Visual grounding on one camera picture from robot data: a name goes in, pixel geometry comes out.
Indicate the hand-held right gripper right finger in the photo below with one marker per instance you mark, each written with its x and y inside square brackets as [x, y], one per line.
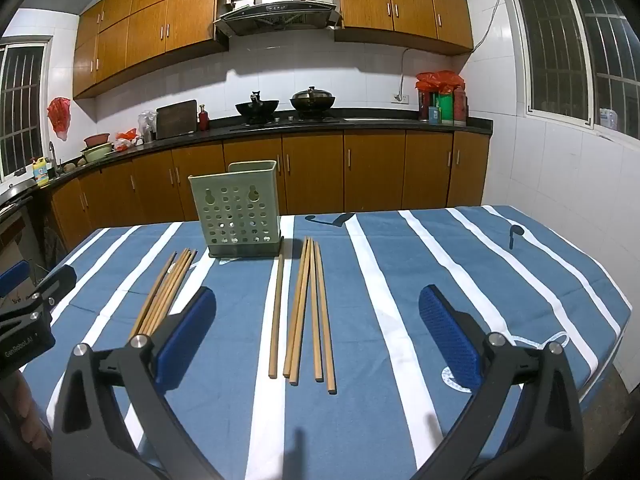
[447, 332]

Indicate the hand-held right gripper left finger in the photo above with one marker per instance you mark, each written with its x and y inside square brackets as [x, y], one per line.
[185, 332]

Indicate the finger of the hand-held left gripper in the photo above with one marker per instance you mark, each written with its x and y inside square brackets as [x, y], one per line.
[11, 277]
[57, 285]

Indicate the green perforated utensil holder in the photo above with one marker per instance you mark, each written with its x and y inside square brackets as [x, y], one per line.
[235, 240]

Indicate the person's left hand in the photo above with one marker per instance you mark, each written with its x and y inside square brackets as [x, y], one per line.
[35, 405]

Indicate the blue white striped tablecloth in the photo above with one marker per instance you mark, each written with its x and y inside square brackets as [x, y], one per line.
[370, 350]

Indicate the dish soap bottle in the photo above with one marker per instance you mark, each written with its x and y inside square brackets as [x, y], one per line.
[41, 172]

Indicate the metal faucet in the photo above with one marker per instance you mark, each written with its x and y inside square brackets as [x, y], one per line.
[51, 152]

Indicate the stacked bowls on counter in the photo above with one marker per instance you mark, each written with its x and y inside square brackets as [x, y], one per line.
[97, 152]

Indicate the red basin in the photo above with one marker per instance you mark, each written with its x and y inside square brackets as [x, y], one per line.
[96, 139]

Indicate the small red plastic bag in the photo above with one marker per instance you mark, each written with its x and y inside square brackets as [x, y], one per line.
[126, 137]

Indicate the small barred window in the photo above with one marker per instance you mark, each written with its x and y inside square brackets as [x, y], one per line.
[20, 110]

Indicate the hanging red plastic bag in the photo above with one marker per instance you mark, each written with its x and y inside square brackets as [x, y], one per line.
[60, 115]

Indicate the wooden base cabinets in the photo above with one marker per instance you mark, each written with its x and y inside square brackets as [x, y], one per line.
[375, 170]

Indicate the clear plastic bag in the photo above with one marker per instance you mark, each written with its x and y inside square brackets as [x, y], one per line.
[146, 127]

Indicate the dark cutting board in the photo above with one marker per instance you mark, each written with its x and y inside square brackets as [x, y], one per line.
[176, 120]

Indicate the black kitchen countertop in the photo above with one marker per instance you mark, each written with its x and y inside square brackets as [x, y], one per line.
[400, 126]

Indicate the red bottle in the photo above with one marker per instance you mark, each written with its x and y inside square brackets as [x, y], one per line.
[203, 120]

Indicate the small blue box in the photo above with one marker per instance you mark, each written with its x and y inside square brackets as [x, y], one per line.
[434, 115]

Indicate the green box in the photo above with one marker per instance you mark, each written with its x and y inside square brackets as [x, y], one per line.
[446, 109]

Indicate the dark red tin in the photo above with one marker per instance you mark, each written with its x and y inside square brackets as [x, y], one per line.
[460, 107]

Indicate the dark jar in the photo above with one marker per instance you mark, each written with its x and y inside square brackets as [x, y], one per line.
[425, 105]

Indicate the black open wok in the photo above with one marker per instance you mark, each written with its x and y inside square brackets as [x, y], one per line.
[257, 108]

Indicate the gas stove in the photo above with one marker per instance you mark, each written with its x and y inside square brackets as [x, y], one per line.
[300, 120]

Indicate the red bag over tins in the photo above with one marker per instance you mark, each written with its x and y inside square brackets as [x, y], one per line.
[439, 81]

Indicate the black wok with lid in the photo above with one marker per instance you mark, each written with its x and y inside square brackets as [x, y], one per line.
[312, 101]

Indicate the small white bottle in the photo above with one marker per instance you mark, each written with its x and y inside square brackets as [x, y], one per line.
[608, 118]

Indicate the large barred window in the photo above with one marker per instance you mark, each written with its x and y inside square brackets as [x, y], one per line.
[560, 45]

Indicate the steel range hood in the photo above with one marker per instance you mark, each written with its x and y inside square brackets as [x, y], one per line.
[275, 10]

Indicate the white wall outlet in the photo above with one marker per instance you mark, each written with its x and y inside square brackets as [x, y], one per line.
[401, 98]

